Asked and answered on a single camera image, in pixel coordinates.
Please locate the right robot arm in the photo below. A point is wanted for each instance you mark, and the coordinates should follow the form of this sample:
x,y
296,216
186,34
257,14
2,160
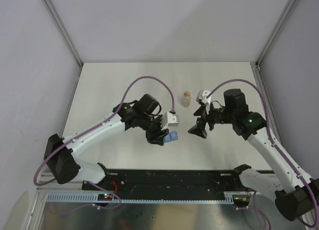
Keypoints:
x,y
293,190

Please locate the left aluminium frame post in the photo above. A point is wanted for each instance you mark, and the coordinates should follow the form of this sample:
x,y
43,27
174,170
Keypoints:
x,y
62,31

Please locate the grey cable duct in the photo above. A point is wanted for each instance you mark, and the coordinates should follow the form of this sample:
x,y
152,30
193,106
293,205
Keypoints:
x,y
104,198

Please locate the right aluminium frame post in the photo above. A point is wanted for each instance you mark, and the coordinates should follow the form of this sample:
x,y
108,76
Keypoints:
x,y
281,22

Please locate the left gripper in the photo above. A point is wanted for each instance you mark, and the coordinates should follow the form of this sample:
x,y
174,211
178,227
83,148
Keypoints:
x,y
157,137

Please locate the clear pill bottle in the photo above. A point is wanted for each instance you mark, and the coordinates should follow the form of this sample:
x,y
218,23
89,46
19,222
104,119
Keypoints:
x,y
185,99

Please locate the aluminium frame post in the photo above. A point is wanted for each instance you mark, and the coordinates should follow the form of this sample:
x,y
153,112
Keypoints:
x,y
281,22
62,31

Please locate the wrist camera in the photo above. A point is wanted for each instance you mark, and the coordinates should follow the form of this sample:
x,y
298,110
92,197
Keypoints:
x,y
169,119
203,99

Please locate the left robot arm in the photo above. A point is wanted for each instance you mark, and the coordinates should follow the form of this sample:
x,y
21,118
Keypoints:
x,y
63,153

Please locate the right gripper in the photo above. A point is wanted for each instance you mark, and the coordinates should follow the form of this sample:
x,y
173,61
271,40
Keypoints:
x,y
199,129

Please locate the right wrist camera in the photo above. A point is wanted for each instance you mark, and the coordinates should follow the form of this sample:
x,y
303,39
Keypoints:
x,y
203,99

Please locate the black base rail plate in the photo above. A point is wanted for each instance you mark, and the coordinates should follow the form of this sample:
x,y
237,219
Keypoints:
x,y
171,184

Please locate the blue pill organizer box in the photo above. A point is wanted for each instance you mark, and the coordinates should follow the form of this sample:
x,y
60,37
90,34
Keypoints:
x,y
170,137

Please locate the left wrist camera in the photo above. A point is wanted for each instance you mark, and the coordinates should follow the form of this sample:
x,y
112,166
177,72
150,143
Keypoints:
x,y
169,119

